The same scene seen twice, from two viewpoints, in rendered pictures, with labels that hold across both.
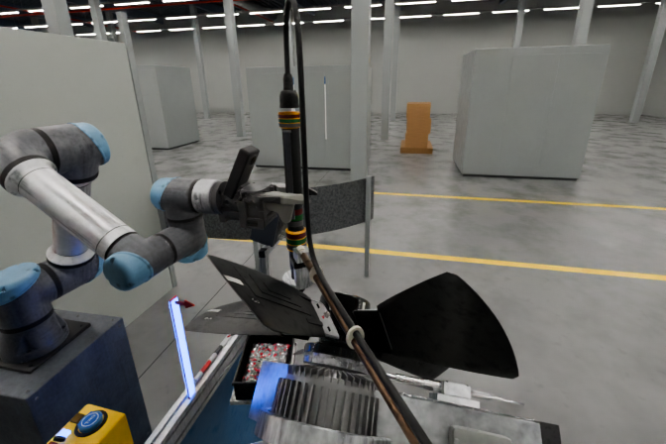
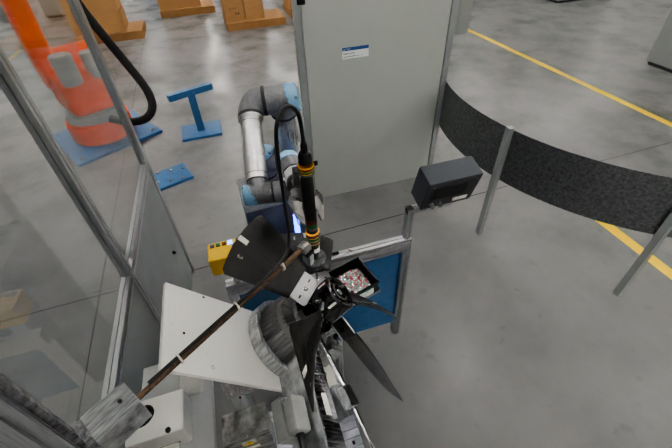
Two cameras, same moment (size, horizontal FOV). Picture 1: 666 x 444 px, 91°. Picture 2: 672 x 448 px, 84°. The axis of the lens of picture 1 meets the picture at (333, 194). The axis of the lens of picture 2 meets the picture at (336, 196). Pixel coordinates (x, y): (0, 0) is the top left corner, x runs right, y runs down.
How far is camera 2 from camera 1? 0.87 m
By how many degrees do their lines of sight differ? 55
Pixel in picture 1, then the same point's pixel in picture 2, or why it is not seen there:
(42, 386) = (253, 211)
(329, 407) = (272, 327)
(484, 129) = not seen: outside the picture
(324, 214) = (587, 195)
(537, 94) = not seen: outside the picture
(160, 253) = (263, 195)
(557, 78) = not seen: outside the picture
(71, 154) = (273, 107)
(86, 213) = (249, 155)
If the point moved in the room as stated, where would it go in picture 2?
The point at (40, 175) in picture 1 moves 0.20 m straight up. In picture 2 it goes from (247, 123) to (236, 70)
